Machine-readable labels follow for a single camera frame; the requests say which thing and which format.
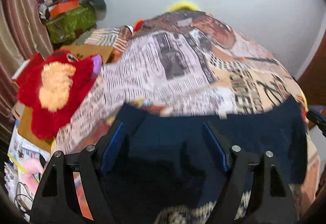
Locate navy patterned hooded garment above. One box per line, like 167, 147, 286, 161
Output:
101, 98, 307, 223

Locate wooden door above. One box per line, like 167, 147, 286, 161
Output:
298, 34, 326, 107

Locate pink plush toy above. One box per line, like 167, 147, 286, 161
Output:
23, 158, 44, 195

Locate red plush toy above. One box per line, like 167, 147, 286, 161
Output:
16, 49, 103, 140

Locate newspaper print bed quilt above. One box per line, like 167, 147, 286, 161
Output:
52, 10, 322, 222

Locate green storage box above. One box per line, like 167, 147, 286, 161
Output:
45, 5, 96, 44

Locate striped red gold curtain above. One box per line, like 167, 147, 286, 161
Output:
1, 0, 53, 143

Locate orange box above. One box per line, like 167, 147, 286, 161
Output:
49, 0, 79, 18

